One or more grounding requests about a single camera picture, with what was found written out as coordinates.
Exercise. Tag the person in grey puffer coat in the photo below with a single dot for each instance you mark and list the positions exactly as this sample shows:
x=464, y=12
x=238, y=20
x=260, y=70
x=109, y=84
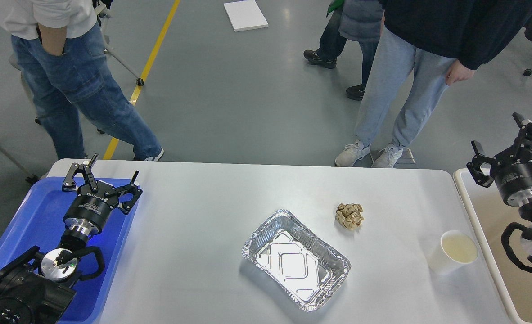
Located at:
x=359, y=21

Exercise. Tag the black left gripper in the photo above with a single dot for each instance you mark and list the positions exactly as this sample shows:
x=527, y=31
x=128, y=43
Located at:
x=91, y=204

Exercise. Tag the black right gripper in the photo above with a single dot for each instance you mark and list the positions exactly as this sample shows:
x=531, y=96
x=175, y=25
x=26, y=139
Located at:
x=511, y=169

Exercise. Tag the crumpled brown paper ball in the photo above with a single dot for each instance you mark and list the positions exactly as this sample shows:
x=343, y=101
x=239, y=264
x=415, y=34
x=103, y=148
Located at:
x=349, y=215

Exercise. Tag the right floor plate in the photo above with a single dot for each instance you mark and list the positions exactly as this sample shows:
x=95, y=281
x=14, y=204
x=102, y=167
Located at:
x=407, y=157

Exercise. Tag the person in grey sweatpants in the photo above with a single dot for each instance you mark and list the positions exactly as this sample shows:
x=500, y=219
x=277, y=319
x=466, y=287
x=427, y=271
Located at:
x=439, y=42

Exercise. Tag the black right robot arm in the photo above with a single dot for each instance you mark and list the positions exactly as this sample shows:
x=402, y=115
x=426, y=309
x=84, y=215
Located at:
x=516, y=239

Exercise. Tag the beige plastic bin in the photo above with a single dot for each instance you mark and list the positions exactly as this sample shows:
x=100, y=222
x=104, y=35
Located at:
x=489, y=217

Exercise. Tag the aluminium foil tray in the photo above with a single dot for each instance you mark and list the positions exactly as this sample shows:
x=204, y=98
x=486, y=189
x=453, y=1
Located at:
x=308, y=269

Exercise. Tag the white paper cup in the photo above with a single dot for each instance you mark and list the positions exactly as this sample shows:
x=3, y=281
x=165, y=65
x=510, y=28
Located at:
x=454, y=250

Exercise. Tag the person in blue jeans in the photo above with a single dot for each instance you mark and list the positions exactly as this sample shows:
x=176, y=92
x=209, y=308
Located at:
x=59, y=47

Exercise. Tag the blue plastic tray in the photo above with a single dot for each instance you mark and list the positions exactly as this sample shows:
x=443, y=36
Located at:
x=39, y=222

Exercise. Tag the white board on floor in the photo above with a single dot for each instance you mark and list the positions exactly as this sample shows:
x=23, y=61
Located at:
x=245, y=15

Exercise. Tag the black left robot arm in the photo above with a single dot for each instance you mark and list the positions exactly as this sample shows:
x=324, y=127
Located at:
x=59, y=254

